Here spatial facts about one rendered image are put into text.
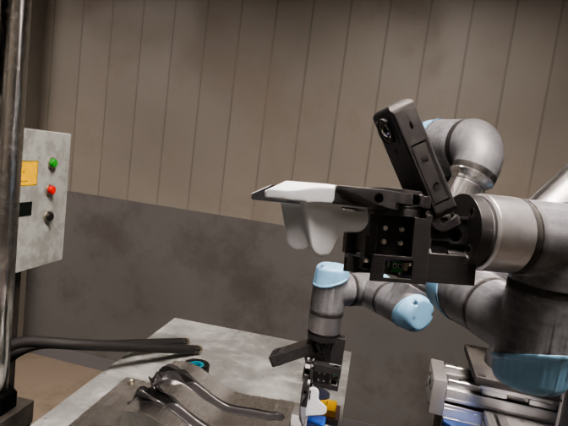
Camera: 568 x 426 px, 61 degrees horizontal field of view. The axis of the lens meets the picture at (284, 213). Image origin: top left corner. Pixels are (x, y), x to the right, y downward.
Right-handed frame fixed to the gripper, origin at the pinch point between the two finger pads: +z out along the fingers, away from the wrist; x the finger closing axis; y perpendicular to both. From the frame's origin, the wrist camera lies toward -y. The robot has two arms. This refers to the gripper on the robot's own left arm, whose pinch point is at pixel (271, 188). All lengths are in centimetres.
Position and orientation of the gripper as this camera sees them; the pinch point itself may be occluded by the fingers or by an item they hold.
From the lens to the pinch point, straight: 43.0
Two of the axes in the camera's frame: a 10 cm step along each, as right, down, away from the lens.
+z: -9.7, -0.9, -2.2
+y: -0.9, 10.0, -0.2
